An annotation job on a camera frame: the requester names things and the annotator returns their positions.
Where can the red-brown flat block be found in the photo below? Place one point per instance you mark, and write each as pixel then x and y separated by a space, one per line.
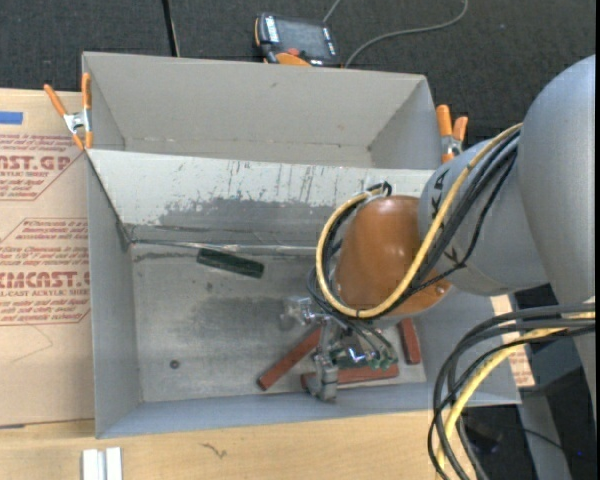
pixel 286 361
pixel 410 342

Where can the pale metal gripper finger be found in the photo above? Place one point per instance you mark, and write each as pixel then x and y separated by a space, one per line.
pixel 296 311
pixel 326 380

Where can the brown cardboard board, red print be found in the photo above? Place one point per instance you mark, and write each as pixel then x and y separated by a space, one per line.
pixel 40 358

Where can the dark green flat block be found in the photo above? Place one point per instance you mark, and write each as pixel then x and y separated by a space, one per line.
pixel 230 263

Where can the grey metal bin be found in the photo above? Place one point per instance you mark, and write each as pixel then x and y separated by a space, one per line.
pixel 220 333

